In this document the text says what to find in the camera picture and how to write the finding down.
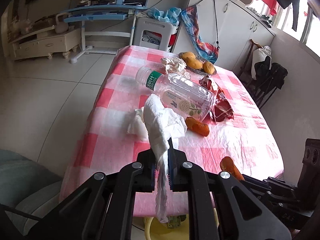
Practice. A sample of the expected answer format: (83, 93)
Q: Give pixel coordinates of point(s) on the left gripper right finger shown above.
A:
(176, 158)

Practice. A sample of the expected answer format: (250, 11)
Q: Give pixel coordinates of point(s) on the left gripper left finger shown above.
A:
(145, 181)

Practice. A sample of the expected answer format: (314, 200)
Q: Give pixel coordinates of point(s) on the white tissue front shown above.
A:
(137, 126)

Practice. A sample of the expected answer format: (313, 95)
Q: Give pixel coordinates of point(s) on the white tissue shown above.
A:
(162, 124)
(137, 126)

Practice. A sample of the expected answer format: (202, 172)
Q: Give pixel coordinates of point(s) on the blue milk carton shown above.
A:
(175, 221)

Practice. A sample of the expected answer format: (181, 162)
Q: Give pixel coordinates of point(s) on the yellow plastic trash bin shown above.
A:
(153, 229)

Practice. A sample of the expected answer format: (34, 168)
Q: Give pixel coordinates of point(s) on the dark wooden chair right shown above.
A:
(309, 177)

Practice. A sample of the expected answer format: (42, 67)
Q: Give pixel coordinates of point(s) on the pink checkered tablecloth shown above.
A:
(107, 146)

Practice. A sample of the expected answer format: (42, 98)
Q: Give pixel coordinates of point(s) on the clear plastic water bottle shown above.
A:
(185, 97)

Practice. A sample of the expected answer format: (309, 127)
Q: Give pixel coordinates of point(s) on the red snack wrapper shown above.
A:
(221, 108)

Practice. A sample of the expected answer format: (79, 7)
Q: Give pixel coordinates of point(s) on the dark wooden folding chair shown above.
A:
(259, 97)

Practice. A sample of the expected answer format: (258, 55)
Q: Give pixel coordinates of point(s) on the crumpled tissue near fruit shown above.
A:
(175, 65)

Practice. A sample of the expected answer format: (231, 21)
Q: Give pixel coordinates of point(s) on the round brown fruit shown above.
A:
(208, 68)

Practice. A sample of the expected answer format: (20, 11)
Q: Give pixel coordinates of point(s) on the yellow mango left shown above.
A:
(187, 55)

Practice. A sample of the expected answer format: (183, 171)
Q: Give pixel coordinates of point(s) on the yellow mango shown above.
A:
(194, 64)
(187, 55)

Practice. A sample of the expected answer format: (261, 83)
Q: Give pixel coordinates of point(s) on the yellow mango middle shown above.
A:
(194, 64)

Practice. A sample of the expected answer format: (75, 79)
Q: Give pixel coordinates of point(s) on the black clothes on chair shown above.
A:
(273, 79)

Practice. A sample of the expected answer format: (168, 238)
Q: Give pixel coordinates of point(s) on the colourful hanging bag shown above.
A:
(190, 19)

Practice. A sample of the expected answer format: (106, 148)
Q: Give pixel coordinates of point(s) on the white plastic stool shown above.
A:
(154, 34)

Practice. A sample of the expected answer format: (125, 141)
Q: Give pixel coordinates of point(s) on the white plastic bag on chair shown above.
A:
(261, 62)

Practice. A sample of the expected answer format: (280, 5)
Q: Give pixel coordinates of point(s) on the blue study desk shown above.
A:
(107, 10)

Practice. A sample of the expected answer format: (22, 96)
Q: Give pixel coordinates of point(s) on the blue crumpled cloth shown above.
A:
(171, 15)

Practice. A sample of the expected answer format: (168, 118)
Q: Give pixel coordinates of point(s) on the cream tv cabinet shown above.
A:
(44, 43)

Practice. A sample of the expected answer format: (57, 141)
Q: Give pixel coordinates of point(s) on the beige kettlebell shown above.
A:
(61, 26)

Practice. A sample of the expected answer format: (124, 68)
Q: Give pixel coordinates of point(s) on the white wall cabinet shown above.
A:
(233, 25)

